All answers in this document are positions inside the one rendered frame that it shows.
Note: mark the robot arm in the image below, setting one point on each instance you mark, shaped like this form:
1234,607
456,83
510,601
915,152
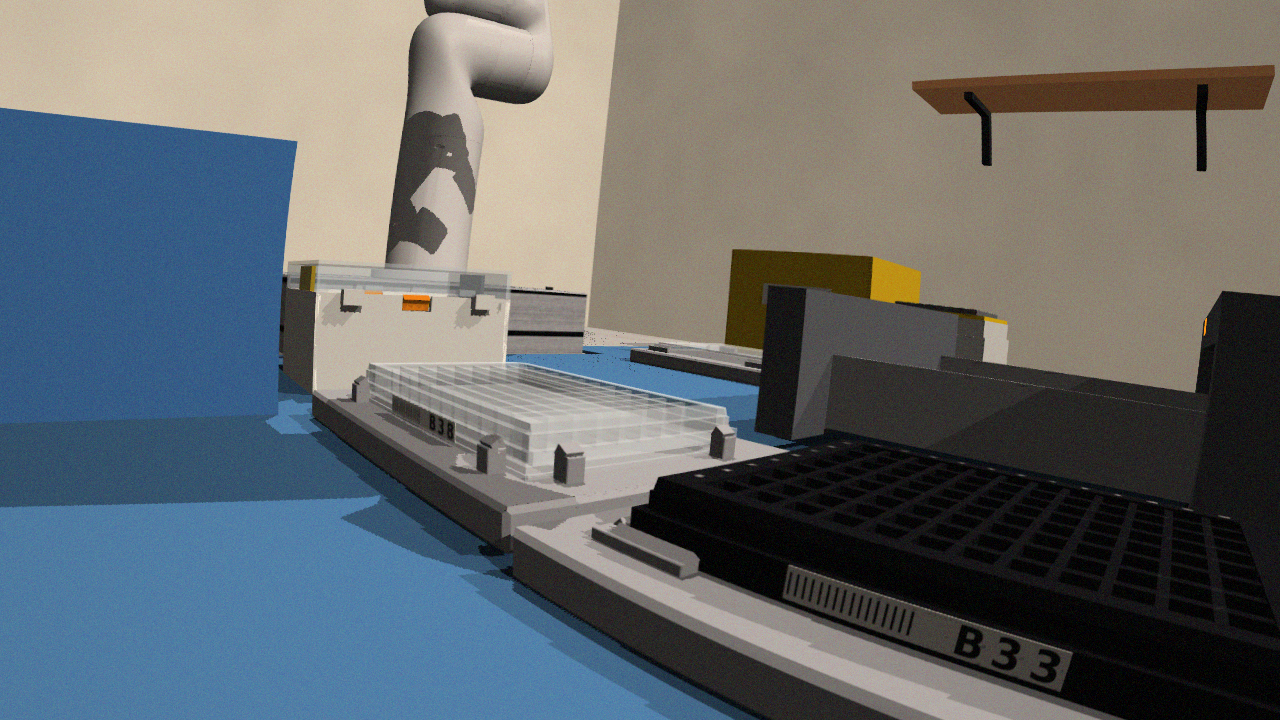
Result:
454,57

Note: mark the yellow box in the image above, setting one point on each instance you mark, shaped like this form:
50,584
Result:
861,276

